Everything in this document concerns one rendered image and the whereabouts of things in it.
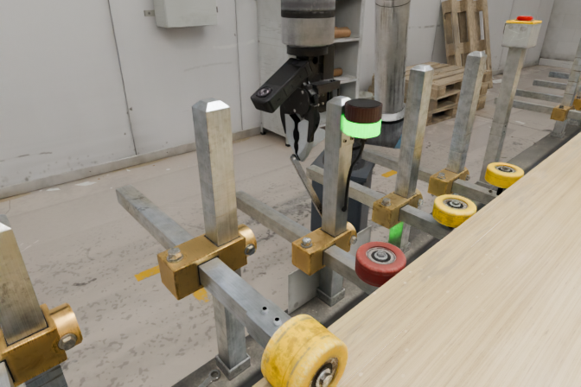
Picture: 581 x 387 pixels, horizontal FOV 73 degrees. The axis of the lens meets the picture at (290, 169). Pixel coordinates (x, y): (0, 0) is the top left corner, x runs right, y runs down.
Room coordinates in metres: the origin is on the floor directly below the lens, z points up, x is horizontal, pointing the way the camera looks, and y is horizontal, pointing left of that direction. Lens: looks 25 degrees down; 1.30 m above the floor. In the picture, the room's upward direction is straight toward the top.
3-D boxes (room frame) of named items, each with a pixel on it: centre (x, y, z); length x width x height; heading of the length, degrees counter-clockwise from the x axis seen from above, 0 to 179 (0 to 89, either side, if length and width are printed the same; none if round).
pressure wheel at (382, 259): (0.52, -0.15, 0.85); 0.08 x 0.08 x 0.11
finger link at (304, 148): (0.69, -0.04, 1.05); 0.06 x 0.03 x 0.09; 132
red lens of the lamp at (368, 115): (0.61, -0.12, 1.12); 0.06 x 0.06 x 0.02
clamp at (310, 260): (0.63, -0.07, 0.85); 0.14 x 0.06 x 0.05; 132
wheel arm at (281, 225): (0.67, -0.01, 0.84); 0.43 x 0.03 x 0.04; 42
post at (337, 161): (0.65, -0.09, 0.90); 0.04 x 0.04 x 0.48; 42
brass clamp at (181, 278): (0.46, 0.12, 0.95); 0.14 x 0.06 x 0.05; 132
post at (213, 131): (0.48, 0.10, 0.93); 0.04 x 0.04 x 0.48; 42
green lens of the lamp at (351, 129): (0.61, -0.12, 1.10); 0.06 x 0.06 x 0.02
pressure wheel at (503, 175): (0.85, -0.52, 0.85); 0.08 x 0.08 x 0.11
